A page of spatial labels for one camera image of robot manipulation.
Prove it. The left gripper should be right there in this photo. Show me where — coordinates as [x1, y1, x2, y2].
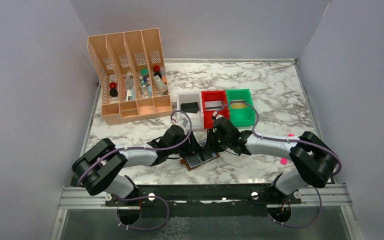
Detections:
[168, 131, 205, 158]

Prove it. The brown leather card holder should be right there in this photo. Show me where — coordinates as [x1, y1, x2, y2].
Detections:
[179, 139, 220, 171]

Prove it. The green plastic bin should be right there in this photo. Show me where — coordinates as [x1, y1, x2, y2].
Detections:
[225, 88, 256, 127]

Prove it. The white plastic bin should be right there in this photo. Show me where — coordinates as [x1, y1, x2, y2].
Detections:
[176, 91, 204, 131]

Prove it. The red plastic bin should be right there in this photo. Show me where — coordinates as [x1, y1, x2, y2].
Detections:
[201, 90, 228, 129]

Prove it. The orange desk organizer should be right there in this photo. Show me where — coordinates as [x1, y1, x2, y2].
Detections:
[87, 28, 173, 125]

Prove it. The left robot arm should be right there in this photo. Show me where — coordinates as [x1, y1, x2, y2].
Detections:
[71, 125, 203, 206]

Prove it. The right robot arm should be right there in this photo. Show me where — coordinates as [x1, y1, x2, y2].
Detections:
[205, 117, 342, 204]

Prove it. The black card in white bin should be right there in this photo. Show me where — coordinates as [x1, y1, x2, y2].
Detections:
[180, 102, 200, 114]

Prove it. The silver card in red bin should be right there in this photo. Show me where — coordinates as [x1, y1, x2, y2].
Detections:
[204, 100, 223, 111]

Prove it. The gold card in green bin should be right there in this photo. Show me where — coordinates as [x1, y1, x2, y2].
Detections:
[229, 101, 248, 110]

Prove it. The pink highlighter marker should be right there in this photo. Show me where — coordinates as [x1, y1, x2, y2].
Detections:
[280, 133, 295, 165]

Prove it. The red black stamp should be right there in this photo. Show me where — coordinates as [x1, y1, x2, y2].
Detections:
[109, 81, 118, 98]

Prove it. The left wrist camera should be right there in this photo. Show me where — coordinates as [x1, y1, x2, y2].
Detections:
[175, 118, 190, 132]

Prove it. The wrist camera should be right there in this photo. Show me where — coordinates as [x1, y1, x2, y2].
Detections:
[211, 111, 223, 121]
[175, 118, 190, 132]

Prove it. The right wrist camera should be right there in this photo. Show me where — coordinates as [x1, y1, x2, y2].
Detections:
[211, 111, 223, 121]

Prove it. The black mounting rail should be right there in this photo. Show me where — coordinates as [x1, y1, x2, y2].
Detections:
[59, 182, 349, 220]

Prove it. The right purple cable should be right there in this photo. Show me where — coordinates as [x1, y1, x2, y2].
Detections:
[211, 101, 343, 229]

